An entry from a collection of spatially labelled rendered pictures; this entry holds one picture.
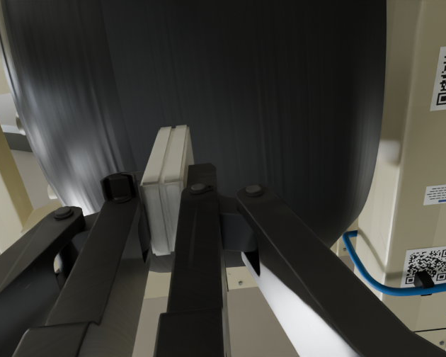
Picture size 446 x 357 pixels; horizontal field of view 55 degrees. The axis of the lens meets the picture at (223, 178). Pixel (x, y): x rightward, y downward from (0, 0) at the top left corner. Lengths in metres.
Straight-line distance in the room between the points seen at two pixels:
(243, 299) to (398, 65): 3.11
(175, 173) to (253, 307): 3.36
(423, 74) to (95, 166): 0.38
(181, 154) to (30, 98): 0.19
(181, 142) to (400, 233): 0.50
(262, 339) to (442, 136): 2.83
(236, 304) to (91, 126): 3.27
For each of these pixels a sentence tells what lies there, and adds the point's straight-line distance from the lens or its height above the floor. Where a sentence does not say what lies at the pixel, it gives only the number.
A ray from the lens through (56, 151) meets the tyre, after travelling 0.34.
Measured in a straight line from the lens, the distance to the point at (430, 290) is 0.71.
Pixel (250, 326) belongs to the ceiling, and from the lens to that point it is 3.39.
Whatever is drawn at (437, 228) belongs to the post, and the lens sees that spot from 0.67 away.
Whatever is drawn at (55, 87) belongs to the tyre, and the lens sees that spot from 0.32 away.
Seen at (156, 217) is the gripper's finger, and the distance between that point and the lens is 0.16.
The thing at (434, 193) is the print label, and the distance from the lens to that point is 0.63.
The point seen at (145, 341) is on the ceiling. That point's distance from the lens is 3.44.
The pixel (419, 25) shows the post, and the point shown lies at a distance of 0.53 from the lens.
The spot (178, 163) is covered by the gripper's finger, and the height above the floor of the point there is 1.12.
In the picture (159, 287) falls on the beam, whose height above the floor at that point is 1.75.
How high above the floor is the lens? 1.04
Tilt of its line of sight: 31 degrees up
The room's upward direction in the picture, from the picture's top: 174 degrees clockwise
